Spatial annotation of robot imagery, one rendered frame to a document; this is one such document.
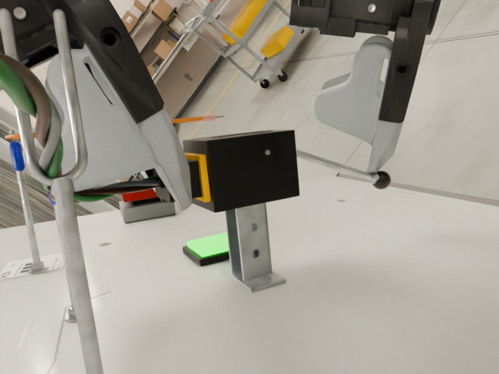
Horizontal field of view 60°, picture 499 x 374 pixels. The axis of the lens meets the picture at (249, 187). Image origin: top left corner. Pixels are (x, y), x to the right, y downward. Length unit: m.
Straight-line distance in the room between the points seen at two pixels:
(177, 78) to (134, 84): 8.28
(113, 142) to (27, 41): 0.05
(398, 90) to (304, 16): 0.07
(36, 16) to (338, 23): 0.16
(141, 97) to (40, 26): 0.05
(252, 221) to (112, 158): 0.10
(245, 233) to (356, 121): 0.11
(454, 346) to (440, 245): 0.13
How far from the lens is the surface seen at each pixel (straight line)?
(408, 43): 0.26
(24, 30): 0.21
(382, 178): 0.32
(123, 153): 0.21
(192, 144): 0.25
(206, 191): 0.23
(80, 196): 0.21
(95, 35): 0.19
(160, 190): 0.25
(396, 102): 0.28
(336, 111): 0.29
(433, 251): 0.31
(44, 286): 0.33
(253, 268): 0.27
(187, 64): 8.51
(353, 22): 0.27
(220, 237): 0.33
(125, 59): 0.19
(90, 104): 0.21
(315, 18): 0.27
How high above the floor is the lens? 1.18
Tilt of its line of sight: 21 degrees down
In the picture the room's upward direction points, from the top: 54 degrees counter-clockwise
